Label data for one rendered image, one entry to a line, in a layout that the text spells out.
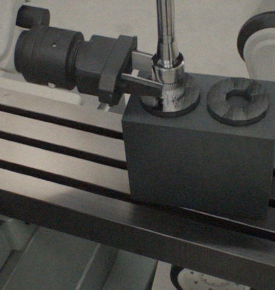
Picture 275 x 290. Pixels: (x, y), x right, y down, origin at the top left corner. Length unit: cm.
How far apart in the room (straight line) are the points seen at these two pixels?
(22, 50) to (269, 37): 47
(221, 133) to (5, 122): 48
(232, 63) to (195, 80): 178
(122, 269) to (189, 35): 131
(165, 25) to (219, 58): 192
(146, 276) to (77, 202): 81
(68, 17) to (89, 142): 193
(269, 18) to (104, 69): 41
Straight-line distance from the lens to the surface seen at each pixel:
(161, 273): 166
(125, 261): 192
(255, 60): 127
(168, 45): 91
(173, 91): 95
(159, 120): 96
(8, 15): 99
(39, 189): 114
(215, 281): 155
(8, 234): 126
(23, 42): 99
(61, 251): 155
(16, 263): 134
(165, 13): 88
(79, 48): 98
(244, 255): 104
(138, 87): 95
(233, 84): 99
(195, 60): 279
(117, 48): 98
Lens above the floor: 181
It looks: 47 degrees down
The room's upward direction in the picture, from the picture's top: 6 degrees counter-clockwise
